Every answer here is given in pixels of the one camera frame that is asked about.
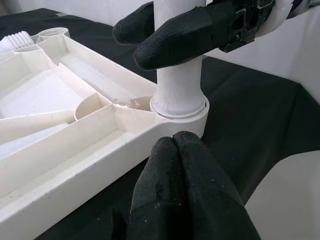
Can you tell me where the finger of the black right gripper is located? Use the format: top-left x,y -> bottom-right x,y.
111,1 -> 156,46
132,4 -> 242,70

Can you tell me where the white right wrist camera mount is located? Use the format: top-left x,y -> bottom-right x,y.
254,0 -> 312,39

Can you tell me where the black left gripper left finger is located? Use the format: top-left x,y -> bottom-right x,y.
109,135 -> 198,240

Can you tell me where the black table cloth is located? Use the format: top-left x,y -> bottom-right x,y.
0,7 -> 320,240

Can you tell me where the white plastic children table top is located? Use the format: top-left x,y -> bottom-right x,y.
0,26 -> 210,240

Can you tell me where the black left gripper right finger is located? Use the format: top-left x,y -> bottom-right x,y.
172,130 -> 262,240

